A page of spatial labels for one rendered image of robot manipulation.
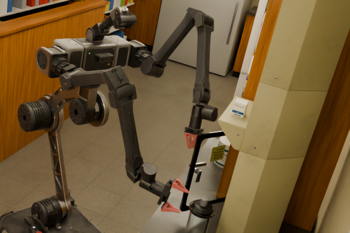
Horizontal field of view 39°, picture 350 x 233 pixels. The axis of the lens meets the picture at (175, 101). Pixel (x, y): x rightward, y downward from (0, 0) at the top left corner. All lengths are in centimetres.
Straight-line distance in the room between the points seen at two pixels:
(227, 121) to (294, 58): 37
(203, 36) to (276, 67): 64
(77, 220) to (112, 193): 78
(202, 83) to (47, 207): 133
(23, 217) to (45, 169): 98
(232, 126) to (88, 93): 92
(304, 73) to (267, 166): 41
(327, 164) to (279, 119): 52
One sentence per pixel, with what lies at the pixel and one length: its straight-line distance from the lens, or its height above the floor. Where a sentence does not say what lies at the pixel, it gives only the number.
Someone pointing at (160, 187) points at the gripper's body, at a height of 116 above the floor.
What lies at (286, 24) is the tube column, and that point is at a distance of 184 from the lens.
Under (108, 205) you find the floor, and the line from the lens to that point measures 395.
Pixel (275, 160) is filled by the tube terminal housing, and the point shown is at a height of 141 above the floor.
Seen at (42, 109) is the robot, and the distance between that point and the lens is 310.
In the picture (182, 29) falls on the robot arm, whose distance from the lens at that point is 252.
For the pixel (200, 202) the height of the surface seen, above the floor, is 119.
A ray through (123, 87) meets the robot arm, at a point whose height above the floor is 156.
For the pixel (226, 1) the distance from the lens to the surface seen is 693.
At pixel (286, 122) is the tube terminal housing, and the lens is 197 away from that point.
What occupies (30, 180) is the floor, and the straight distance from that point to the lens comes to 414.
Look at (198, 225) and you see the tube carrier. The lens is 205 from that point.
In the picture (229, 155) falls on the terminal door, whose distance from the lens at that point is 230.
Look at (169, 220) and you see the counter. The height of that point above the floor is 94.
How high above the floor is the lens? 230
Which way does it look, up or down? 23 degrees down
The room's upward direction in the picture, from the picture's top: 12 degrees clockwise
